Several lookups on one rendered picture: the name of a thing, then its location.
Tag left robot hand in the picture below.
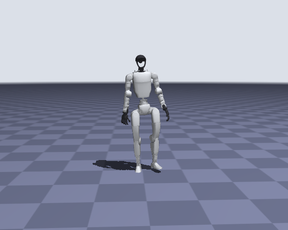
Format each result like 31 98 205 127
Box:
162 104 169 121

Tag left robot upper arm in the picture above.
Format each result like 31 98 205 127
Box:
151 72 162 94

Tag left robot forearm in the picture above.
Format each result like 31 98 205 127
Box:
157 93 166 109

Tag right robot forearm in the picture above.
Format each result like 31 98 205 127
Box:
123 91 130 112

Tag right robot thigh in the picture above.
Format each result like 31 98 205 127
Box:
131 109 141 144

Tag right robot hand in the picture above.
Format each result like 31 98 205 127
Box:
121 109 130 125

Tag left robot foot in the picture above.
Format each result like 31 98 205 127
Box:
151 163 162 170

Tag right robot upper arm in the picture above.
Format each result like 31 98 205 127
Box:
125 73 133 97

